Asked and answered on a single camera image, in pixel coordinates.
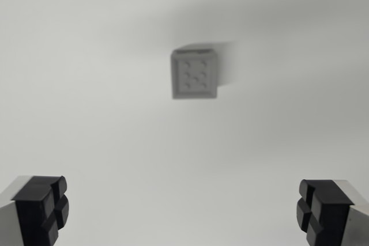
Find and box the black-tipped silver gripper left finger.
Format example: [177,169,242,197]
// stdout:
[0,175,70,246]

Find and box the black-tipped silver gripper right finger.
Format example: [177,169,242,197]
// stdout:
[295,179,369,246]

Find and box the grey studded cube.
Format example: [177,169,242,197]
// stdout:
[171,48,219,100]

